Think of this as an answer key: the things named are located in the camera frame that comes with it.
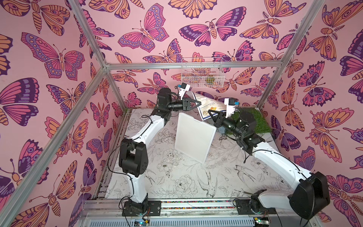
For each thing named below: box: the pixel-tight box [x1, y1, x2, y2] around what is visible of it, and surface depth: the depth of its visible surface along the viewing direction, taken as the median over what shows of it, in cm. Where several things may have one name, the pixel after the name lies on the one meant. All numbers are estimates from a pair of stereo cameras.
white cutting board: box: [174, 112, 217, 164], surface depth 80 cm
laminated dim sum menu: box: [194, 92, 226, 121], surface depth 74 cm
